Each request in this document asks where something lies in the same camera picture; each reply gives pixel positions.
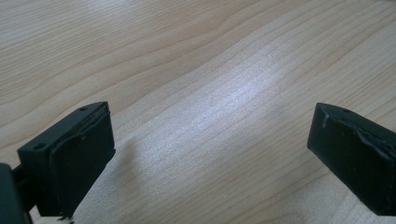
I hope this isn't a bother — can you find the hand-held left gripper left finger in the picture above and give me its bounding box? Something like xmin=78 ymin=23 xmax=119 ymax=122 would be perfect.
xmin=17 ymin=101 xmax=117 ymax=219

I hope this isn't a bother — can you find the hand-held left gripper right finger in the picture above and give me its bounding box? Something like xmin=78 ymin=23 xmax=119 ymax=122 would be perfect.
xmin=306 ymin=102 xmax=396 ymax=217

